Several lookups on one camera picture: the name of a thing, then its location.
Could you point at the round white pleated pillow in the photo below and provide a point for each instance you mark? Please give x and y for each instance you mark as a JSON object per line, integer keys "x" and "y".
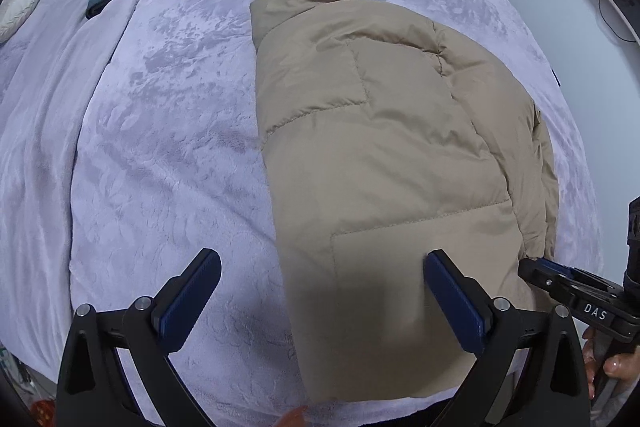
{"x": 17, "y": 7}

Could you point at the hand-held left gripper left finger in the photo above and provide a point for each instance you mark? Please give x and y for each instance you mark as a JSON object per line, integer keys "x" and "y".
{"x": 192, "y": 302}

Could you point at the orange basket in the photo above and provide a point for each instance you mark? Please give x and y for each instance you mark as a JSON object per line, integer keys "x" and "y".
{"x": 42, "y": 408}

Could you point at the lavender fleece bed blanket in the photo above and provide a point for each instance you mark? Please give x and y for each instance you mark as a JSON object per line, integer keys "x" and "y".
{"x": 165, "y": 147}

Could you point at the beige puffer jacket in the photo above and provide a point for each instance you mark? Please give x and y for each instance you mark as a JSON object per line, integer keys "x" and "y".
{"x": 380, "y": 157}

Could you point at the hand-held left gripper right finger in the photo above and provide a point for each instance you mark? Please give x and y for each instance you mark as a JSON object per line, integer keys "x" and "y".
{"x": 457, "y": 302}

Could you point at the person's right hand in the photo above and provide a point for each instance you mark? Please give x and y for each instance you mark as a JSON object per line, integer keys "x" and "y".
{"x": 617, "y": 364}

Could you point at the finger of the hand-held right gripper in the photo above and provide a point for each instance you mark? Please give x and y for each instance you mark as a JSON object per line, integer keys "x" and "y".
{"x": 575, "y": 289}

